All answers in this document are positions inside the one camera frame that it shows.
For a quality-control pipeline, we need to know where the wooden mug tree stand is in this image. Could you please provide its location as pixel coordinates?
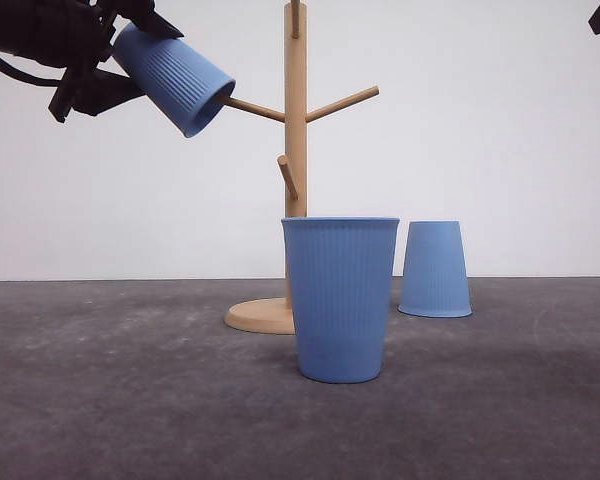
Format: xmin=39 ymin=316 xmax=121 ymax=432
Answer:
xmin=224 ymin=0 xmax=380 ymax=335

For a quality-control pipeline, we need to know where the blue ribbed cup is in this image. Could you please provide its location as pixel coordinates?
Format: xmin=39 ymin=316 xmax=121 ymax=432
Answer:
xmin=112 ymin=22 xmax=235 ymax=138
xmin=397 ymin=221 xmax=473 ymax=318
xmin=281 ymin=216 xmax=400 ymax=384

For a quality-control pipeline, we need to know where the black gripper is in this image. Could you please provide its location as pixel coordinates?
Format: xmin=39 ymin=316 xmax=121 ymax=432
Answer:
xmin=0 ymin=0 xmax=184 ymax=123

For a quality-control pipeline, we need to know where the blue ribbed cup front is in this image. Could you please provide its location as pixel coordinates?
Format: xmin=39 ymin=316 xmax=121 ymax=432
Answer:
xmin=281 ymin=216 xmax=400 ymax=384

